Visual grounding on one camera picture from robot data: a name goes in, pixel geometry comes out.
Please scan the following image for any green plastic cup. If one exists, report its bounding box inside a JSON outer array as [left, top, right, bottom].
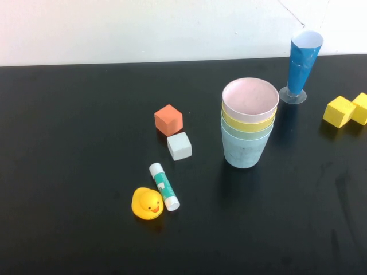
[[220, 116, 276, 141]]

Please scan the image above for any yellow plastic cup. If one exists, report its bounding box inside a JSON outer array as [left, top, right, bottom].
[[221, 101, 278, 133]]

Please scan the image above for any pink plastic cup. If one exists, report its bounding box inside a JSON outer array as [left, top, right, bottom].
[[221, 77, 280, 123]]

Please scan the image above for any white foam cube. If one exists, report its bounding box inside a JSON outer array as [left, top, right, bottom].
[[166, 132, 193, 162]]

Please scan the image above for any orange foam cube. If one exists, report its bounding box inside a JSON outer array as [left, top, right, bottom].
[[154, 104, 184, 137]]

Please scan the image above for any white and teal glue stick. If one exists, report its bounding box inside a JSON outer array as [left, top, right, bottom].
[[149, 163, 181, 212]]

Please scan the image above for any light blue plastic cup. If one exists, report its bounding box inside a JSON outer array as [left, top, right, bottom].
[[221, 123, 274, 169]]

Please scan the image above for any yellow rubber duck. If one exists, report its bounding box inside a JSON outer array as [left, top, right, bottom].
[[131, 187, 165, 221]]

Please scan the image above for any blue paper cone in clear stand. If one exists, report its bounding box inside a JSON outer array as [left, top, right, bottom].
[[279, 30, 324, 104]]

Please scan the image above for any yellow foam cube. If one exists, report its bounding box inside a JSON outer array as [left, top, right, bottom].
[[323, 96, 357, 128], [352, 92, 367, 126]]

